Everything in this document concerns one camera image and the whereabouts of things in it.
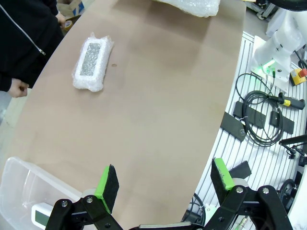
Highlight clear plastic bin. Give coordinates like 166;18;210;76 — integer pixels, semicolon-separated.
0;157;96;230

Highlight unwrapped white digital clock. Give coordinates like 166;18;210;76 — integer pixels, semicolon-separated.
31;202;55;230

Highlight person's left hand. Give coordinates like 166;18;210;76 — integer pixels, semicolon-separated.
55;12;67;31

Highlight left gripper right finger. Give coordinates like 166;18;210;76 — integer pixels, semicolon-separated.
206;157;295;230

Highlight person's right forearm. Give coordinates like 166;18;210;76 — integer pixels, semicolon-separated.
0;69;15;92

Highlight person's left forearm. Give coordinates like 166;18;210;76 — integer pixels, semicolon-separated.
47;0;60;15

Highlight person in black zip jacket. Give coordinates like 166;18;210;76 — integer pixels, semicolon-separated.
0;0;64;93

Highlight bubble-wrapped clock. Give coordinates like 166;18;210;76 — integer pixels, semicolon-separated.
153;0;221;18
71;32;115;93

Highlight black yellow enabling handle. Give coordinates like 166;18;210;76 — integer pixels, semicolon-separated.
268;93;306;110

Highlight coiled black cable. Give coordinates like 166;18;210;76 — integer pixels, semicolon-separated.
235;73;285;147

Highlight yellow emergency stop box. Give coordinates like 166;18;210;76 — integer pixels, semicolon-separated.
289;68;307;86

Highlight cardboard box with blue print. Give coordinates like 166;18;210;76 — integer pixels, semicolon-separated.
57;0;84;18

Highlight black flat plate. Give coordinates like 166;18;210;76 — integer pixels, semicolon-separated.
234;101;267;130
229;161;252;179
269;110;295;134

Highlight slotted aluminium base plate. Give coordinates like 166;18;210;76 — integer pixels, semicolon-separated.
182;31;307;230

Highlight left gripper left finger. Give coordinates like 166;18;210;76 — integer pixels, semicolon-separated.
45;164;120;230

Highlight person's right hand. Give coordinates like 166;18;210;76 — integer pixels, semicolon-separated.
8;78;30;98

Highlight black table bracket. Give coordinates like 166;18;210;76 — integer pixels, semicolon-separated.
222;112;247;142

